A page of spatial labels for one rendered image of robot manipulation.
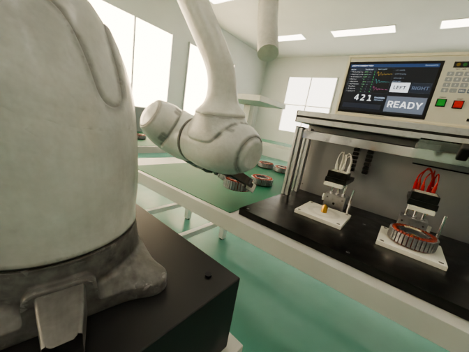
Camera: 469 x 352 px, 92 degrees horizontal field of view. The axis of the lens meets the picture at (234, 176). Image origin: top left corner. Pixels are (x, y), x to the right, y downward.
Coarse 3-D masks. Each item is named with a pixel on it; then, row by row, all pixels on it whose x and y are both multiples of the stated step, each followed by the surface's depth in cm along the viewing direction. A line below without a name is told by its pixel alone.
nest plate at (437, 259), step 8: (384, 232) 68; (376, 240) 62; (384, 240) 62; (392, 240) 63; (392, 248) 60; (400, 248) 59; (408, 248) 60; (440, 248) 63; (408, 256) 58; (416, 256) 57; (424, 256) 57; (432, 256) 57; (440, 256) 58; (432, 264) 55; (440, 264) 54
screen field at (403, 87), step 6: (396, 84) 72; (402, 84) 71; (408, 84) 70; (414, 84) 70; (420, 84) 69; (426, 84) 68; (390, 90) 73; (396, 90) 72; (402, 90) 71; (408, 90) 70; (414, 90) 70; (420, 90) 69; (426, 90) 68
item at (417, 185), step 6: (426, 168) 72; (420, 174) 70; (432, 174) 70; (438, 174) 69; (420, 180) 73; (432, 180) 70; (438, 180) 68; (414, 186) 71; (432, 186) 72; (432, 192) 69
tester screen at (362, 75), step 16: (352, 64) 79; (368, 64) 76; (384, 64) 74; (400, 64) 71; (416, 64) 69; (432, 64) 67; (352, 80) 80; (368, 80) 77; (384, 80) 74; (400, 80) 72; (416, 80) 69; (432, 80) 67; (352, 96) 80; (384, 96) 74; (416, 96) 69; (384, 112) 75
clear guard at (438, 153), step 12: (420, 144) 51; (432, 144) 50; (444, 144) 49; (456, 144) 48; (420, 156) 49; (432, 156) 48; (444, 156) 48; (444, 168) 46; (456, 168) 45; (468, 168) 45
